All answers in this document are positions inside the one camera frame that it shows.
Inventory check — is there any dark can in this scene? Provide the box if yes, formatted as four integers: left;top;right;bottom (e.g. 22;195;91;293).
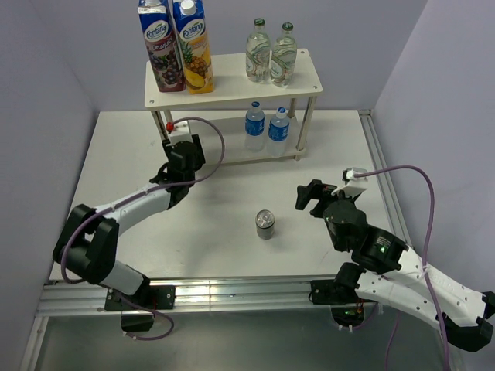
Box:
255;209;275;240

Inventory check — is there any Pocari Sweat bottle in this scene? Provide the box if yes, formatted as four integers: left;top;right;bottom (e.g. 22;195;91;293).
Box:
267;107;290;158
244;101;265;152

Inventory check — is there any Chang soda bottle front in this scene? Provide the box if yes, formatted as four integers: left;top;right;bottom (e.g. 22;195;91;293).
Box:
245;18;271;83

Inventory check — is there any chang soda bottle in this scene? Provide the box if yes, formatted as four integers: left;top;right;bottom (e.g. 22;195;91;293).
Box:
245;18;271;83
270;22;297;87

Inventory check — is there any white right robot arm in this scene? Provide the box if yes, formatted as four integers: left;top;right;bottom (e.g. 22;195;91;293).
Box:
295;179;494;352

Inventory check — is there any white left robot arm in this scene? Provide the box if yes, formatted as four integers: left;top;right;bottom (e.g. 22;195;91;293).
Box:
53;134;206;308

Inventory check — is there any beige two-tier shelf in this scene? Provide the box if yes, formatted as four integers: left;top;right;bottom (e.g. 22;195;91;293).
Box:
145;49;323;164

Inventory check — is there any pineapple juice carton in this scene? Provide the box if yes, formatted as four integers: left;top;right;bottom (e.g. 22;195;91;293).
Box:
172;0;214;94

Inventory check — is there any grape juice carton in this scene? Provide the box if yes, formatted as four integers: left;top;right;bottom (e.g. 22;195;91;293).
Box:
137;0;186;93

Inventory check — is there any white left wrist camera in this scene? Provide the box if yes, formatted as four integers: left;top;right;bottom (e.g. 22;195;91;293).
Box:
166;120;193;145

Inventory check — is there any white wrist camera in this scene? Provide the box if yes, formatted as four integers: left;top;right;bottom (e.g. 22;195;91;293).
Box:
166;120;193;145
332;167;368;199

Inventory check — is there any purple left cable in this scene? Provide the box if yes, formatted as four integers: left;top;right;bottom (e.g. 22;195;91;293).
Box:
60;117;226;341

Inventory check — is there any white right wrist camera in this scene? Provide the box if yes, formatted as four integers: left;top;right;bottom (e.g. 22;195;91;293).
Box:
332;167;368;199

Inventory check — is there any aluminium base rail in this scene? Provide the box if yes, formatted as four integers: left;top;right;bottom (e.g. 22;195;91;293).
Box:
35;275;334;317

